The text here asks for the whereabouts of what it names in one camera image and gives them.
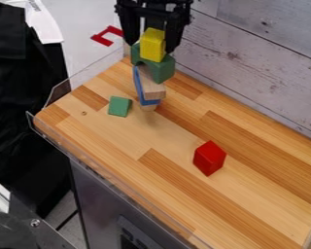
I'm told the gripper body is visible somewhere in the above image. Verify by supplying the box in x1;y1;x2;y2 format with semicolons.
114;0;195;32

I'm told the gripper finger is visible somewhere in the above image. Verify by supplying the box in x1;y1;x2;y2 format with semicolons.
163;14;193;54
115;11;143;47

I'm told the yellow cube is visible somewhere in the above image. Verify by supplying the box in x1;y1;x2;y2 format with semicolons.
138;27;168;63

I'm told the green arch block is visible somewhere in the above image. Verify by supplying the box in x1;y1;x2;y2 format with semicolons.
129;42;178;85

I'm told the red cube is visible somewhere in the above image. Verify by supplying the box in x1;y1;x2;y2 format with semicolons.
191;139;228;177

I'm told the plain wooden block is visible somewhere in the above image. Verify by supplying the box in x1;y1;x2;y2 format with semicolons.
135;64;168;101

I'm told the blue flat block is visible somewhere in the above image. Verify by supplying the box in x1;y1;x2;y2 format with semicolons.
131;65;162;107

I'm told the green wedge block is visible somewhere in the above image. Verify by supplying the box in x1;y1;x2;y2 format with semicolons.
106;95;134;119

